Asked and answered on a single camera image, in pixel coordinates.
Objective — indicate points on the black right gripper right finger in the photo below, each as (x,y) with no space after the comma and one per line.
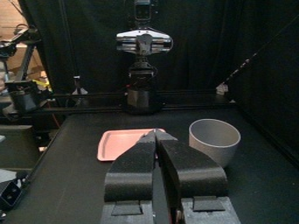
(194,172)

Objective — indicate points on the black cloth curtain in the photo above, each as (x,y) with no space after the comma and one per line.
(202,43)

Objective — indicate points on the yellow object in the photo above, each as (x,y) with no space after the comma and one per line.
(45,82)

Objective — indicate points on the black clamp on rail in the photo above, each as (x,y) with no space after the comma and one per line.
(79,90)

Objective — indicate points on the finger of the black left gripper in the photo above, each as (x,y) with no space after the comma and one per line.
(149,44)
(141,44)

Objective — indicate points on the black webcam box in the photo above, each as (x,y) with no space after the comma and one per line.
(11,192)

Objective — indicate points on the black diagonal frame strut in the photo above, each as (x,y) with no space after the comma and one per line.
(260,51)

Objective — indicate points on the dark grey box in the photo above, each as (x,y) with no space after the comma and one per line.
(15,145)

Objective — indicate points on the pink plastic tray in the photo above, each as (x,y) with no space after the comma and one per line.
(119,143)

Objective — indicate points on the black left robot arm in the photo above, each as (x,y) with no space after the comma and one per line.
(142,90)

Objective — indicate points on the black frame rail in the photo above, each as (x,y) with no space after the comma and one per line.
(101,100)

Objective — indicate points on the black tripod stand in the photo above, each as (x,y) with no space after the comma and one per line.
(22,46)

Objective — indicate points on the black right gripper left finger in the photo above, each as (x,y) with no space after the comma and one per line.
(130,172)

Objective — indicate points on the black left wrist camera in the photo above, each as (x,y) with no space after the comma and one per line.
(142,10)

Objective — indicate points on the white clip on frame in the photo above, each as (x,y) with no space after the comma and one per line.
(222,88)

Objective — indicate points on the grey bowl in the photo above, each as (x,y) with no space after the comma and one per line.
(216,137)

